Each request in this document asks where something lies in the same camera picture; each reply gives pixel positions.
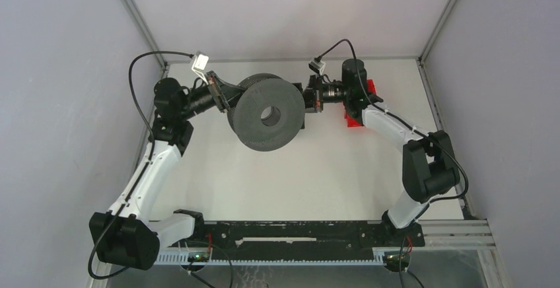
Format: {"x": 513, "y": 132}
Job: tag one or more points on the dark grey cable spool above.
{"x": 266, "y": 117}

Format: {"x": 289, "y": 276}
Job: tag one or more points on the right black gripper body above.
{"x": 316, "y": 88}

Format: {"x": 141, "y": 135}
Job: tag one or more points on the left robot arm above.
{"x": 124, "y": 235}

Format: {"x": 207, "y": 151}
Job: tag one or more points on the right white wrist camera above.
{"x": 317, "y": 65}

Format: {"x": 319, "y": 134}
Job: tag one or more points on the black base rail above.
{"x": 300, "y": 241}

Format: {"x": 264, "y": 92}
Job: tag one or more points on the red plastic bin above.
{"x": 353, "y": 112}

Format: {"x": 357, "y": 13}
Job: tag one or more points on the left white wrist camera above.
{"x": 198, "y": 64}

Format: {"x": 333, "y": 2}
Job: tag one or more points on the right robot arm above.
{"x": 429, "y": 167}

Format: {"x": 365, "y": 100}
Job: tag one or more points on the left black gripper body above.
{"x": 222, "y": 102}

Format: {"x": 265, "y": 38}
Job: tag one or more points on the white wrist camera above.
{"x": 198, "y": 64}
{"x": 317, "y": 65}

